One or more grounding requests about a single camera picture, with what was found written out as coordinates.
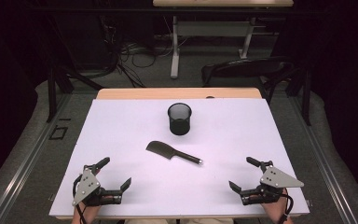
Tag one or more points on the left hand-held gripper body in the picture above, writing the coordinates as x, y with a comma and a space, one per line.
86, 186

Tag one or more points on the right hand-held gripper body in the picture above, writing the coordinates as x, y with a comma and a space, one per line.
275, 180

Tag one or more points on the black cleaver knife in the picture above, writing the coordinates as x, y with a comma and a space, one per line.
163, 148

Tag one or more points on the black mesh cup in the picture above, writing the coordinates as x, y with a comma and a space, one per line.
180, 126

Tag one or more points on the person's left hand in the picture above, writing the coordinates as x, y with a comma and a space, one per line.
87, 213

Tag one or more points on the person's right hand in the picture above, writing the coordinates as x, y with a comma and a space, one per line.
273, 211

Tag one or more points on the white table mat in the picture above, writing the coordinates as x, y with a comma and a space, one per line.
121, 130

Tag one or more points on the black metal stand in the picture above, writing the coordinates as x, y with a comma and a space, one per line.
52, 93
306, 99

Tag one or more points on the black office chair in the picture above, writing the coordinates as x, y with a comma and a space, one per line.
245, 70

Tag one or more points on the wooden desk with white legs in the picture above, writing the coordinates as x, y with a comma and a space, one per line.
211, 28

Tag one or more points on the aluminium floor rail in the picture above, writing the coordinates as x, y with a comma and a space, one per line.
21, 171
329, 168

